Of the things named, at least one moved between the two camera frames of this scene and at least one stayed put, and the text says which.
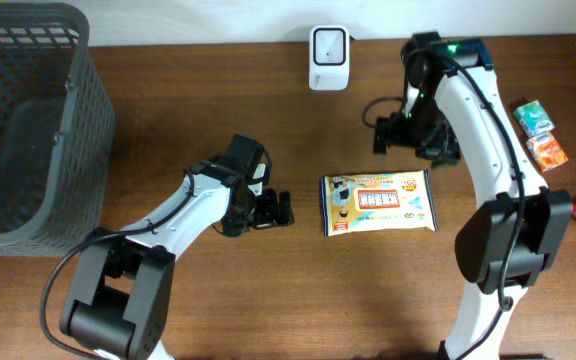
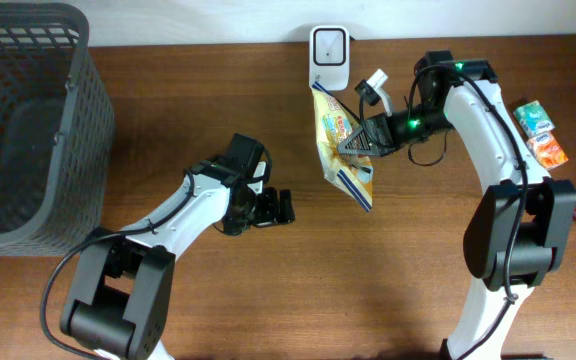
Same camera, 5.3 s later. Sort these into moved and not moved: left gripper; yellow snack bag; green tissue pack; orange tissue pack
Moved: yellow snack bag
Not moved: left gripper; orange tissue pack; green tissue pack
